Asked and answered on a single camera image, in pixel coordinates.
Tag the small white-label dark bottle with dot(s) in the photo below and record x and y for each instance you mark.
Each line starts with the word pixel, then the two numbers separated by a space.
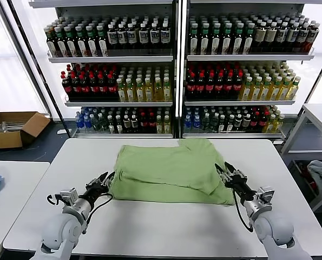
pixel 126 124
pixel 134 124
pixel 237 122
pixel 246 122

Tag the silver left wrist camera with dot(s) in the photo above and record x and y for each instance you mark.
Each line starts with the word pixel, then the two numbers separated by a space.
pixel 68 195

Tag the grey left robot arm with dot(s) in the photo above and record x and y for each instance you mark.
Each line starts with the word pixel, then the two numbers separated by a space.
pixel 58 233

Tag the light green polo shirt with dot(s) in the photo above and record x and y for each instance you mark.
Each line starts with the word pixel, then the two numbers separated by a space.
pixel 163 173

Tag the open brown cardboard box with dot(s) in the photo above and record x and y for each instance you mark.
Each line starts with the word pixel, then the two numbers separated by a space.
pixel 3 140

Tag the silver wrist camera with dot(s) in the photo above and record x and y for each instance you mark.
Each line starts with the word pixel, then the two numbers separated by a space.
pixel 266 196
pixel 68 195

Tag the grey metal side table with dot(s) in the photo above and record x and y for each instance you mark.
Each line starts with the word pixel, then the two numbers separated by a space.
pixel 298 151

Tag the dark grey storage crate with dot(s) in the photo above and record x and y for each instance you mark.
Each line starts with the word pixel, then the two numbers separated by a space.
pixel 298 173

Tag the crumpled grey cloth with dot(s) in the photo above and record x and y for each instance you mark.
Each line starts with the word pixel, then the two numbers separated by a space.
pixel 321 173

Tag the small red-label cola bottle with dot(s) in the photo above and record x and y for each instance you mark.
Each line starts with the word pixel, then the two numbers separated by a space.
pixel 263 123
pixel 151 124
pixel 143 124
pixel 254 123

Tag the red-cap cola bottle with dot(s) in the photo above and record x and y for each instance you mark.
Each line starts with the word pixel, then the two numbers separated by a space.
pixel 210 88
pixel 67 89
pixel 191 88
pixel 85 89
pixel 219 88
pixel 103 89
pixel 200 88
pixel 76 89
pixel 237 88
pixel 94 89
pixel 112 89
pixel 228 88

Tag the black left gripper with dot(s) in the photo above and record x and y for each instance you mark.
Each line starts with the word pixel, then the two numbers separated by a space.
pixel 95 188

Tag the clear rods bundle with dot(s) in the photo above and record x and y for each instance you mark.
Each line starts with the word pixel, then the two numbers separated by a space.
pixel 9 126

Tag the small black white-cap bottle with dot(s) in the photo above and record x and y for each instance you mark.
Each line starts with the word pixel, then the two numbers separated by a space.
pixel 111 126
pixel 118 126
pixel 222 124
pixel 229 124

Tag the green-cap dark tea bottle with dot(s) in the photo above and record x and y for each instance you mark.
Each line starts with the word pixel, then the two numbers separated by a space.
pixel 92 47
pixel 52 46
pixel 215 43
pixel 237 43
pixel 81 47
pixel 204 43
pixel 71 47
pixel 248 43
pixel 193 43
pixel 61 47
pixel 226 43
pixel 102 46

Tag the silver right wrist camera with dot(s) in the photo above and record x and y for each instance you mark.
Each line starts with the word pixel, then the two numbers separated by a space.
pixel 266 196

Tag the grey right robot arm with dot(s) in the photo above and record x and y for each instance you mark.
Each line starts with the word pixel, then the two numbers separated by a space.
pixel 274 230

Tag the red cloth item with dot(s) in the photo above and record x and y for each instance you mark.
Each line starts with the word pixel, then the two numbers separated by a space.
pixel 312 185

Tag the grey metal shelf unit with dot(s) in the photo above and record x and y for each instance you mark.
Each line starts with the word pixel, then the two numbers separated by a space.
pixel 109 59
pixel 244 57

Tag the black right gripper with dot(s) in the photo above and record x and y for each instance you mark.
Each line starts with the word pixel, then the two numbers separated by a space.
pixel 237 184

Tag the white paper scrap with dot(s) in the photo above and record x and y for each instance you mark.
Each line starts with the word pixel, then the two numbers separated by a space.
pixel 61 132

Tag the red-label dark drink bottle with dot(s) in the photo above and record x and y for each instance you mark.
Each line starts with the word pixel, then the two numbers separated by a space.
pixel 311 39

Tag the blue water bottle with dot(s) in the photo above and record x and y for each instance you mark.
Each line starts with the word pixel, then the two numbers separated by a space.
pixel 88 123
pixel 188 122
pixel 196 122
pixel 80 123

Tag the black slanted pole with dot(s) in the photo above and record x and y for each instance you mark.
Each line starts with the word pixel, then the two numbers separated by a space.
pixel 33 54
pixel 320 75

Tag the white-label dark drink bottle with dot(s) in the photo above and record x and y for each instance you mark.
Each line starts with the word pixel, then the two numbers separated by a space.
pixel 165 36
pixel 281 36
pixel 132 36
pixel 154 36
pixel 112 38
pixel 301 38
pixel 291 38
pixel 143 36
pixel 122 37

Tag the dark green drink bottle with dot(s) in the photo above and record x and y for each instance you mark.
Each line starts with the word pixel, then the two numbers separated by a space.
pixel 205 123
pixel 214 123
pixel 96 124
pixel 104 124

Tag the small yellow juice bottle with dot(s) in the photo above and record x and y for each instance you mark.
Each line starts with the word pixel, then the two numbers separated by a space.
pixel 269 124
pixel 159 126
pixel 278 123
pixel 167 126

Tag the beige-label dark drink bottle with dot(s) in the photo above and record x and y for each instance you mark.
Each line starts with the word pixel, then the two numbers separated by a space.
pixel 270 38
pixel 259 38

